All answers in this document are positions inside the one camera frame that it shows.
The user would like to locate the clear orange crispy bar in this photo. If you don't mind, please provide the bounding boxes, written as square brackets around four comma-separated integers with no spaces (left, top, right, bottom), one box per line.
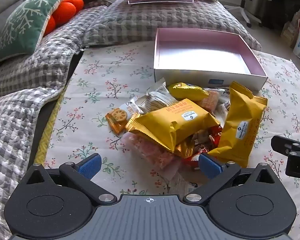
[199,89,221,114]

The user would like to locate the pink cardboard box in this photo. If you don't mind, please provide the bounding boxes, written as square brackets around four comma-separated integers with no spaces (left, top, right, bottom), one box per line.
[153,27,268,92]

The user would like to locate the grey sofa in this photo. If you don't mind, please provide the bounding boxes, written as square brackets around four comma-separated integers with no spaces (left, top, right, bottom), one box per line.
[0,0,118,80]

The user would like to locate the brown cardboard stack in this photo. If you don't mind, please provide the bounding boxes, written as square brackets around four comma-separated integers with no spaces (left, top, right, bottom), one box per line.
[281,5,300,47]

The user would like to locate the floral bed sheet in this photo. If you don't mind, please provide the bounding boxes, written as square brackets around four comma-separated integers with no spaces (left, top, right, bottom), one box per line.
[44,41,300,198]

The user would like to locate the red candy packet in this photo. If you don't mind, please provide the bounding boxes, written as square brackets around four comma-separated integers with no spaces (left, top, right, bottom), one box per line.
[191,126,223,154]
[181,152,203,170]

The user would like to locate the grey checked blanket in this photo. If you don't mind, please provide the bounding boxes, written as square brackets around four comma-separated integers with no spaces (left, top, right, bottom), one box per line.
[0,0,262,240]

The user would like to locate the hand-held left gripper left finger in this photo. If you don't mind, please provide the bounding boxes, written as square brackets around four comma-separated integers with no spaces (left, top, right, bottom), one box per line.
[22,154,118,207]

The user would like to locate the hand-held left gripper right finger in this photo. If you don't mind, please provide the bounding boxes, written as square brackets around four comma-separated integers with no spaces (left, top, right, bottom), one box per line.
[182,153,280,205]

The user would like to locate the large gold snack packet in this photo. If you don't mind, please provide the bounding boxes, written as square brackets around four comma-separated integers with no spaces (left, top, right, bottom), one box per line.
[126,98,221,155]
[207,81,268,168]
[174,139,195,158]

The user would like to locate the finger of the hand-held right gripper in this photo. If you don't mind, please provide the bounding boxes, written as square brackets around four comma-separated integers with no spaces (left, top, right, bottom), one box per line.
[286,151,300,178]
[271,135,300,155]

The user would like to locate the yellow mat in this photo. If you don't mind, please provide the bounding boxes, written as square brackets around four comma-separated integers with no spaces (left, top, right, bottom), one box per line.
[34,86,68,167]

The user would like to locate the small orange lobed cushion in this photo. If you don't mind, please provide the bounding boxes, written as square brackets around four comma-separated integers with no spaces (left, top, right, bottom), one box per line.
[43,0,84,36]

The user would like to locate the orange lotus root packet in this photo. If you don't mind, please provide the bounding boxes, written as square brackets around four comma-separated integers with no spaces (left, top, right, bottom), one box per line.
[105,99,144,134]

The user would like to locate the clear pink crispy bar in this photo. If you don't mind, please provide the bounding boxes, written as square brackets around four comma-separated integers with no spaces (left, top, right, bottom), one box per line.
[122,131,184,179]

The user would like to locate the yellow blue-label cracker packet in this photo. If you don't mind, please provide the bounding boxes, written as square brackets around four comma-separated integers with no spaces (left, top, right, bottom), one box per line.
[168,82,210,101]

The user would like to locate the green snowflake pillow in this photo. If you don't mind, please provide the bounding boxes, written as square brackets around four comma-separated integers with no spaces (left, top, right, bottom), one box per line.
[0,0,78,61]

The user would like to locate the white dark-print biscuit packet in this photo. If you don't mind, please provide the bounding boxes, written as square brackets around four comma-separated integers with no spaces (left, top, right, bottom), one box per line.
[217,99,232,113]

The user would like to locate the white striped snack packet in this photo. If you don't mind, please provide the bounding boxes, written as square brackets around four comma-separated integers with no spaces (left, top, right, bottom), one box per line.
[134,78,176,114]

